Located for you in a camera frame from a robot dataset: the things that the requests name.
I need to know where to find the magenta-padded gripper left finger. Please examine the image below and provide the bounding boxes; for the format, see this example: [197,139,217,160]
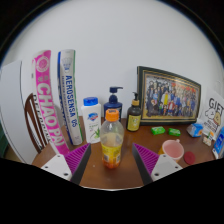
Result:
[40,143,92,186]

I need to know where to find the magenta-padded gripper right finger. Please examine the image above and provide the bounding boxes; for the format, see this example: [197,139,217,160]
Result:
[131,143,184,186]

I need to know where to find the orange-capped clear drink bottle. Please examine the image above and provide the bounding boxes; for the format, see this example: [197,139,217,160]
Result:
[99,108,125,170]

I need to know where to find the pink mug with yellow spots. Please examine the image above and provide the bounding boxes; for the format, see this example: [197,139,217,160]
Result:
[157,138,185,164]

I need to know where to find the green soap bar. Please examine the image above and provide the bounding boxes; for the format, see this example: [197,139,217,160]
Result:
[150,125,166,136]
[167,127,182,137]

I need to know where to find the flat round red coaster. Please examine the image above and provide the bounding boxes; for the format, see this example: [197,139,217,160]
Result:
[183,151,197,166]

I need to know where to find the white blue-capped wash bottle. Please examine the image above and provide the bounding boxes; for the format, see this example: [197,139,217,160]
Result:
[81,96,102,144]

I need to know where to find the dark yellow-labelled pump bottle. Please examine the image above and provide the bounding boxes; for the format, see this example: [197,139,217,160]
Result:
[126,91,143,133]

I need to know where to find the blue tissue pack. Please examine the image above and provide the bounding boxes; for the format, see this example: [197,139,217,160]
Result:
[186,122,204,138]

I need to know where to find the dark wooden chair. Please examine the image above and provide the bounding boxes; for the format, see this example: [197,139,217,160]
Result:
[24,92,66,154]

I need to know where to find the small snack packet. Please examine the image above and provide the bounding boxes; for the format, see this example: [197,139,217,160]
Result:
[202,134,213,147]

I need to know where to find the pink shuttlecock tube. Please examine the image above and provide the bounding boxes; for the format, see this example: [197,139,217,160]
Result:
[31,49,70,156]

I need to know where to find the white green shuttlecock tube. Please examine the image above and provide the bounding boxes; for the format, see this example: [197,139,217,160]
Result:
[56,48,84,146]

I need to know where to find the dark blue pump bottle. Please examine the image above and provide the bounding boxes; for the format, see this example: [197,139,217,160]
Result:
[103,86,124,125]

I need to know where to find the black-framed group photo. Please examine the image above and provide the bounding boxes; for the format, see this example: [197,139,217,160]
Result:
[136,65,202,126]

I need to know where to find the white paper gift bag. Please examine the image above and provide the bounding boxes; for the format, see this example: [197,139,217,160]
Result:
[198,89,224,134]

